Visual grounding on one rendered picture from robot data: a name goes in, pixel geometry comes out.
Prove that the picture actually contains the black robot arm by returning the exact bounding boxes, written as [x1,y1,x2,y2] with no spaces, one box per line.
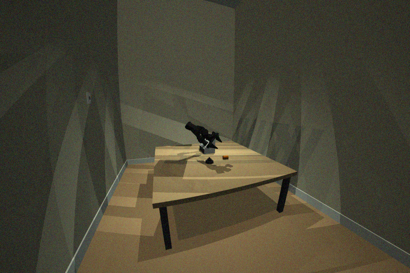
[185,122,216,146]

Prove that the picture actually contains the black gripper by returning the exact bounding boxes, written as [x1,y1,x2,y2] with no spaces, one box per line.
[206,133,222,149]

